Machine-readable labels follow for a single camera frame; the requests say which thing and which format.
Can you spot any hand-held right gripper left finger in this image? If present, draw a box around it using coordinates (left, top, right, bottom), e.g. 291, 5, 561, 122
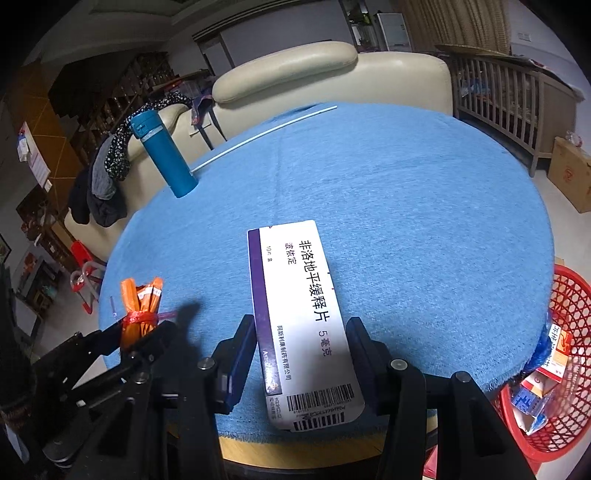
69, 315, 257, 480

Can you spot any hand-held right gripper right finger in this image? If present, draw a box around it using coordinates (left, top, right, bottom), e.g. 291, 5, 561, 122
345, 316, 527, 480

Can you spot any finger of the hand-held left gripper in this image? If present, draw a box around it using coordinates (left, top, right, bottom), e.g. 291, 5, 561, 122
60, 320, 181, 407
30, 323, 125, 370

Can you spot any orange packet bundle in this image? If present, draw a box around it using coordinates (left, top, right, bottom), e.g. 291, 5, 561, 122
120, 276, 165, 350

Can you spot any white purple medicine box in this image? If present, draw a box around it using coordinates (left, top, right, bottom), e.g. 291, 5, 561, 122
247, 220, 365, 432

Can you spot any small blue white box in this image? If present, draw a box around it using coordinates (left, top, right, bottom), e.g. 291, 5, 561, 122
512, 385, 548, 435

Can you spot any red plastic mesh basket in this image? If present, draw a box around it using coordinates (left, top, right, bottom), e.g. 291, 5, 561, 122
496, 264, 591, 462

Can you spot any red plastic stool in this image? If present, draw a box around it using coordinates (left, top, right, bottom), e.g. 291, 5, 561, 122
69, 241, 107, 315

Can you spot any blue tablecloth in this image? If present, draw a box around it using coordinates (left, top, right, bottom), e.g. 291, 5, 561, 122
98, 102, 555, 439

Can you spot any dark clothes pile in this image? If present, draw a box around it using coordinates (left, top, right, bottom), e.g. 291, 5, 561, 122
69, 90, 190, 228

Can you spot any teal thermos bottle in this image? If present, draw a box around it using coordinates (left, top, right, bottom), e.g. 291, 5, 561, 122
129, 111, 199, 199

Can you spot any white box with red print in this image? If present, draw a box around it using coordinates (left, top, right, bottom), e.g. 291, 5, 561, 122
538, 323, 576, 381

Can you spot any thin white rod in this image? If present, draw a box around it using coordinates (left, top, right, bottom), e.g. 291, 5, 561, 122
191, 105, 338, 172

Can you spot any dark wooden lattice shelf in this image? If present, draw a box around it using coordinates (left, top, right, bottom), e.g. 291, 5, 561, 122
51, 53, 176, 162

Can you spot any brown cardboard box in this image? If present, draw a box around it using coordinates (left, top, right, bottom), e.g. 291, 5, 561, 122
547, 136, 591, 213

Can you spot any cream leather sofa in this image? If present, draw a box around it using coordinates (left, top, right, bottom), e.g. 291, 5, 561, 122
65, 41, 453, 259

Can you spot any wooden baby crib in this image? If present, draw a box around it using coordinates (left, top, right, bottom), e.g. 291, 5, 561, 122
450, 46, 578, 178

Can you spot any white refrigerator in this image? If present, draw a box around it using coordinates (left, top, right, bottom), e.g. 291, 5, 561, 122
374, 13, 410, 51

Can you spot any beige curtain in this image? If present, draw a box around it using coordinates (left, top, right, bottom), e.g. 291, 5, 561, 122
397, 0, 513, 56

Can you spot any wall calendar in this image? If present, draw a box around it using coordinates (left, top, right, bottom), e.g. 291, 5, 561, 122
18, 122, 52, 191

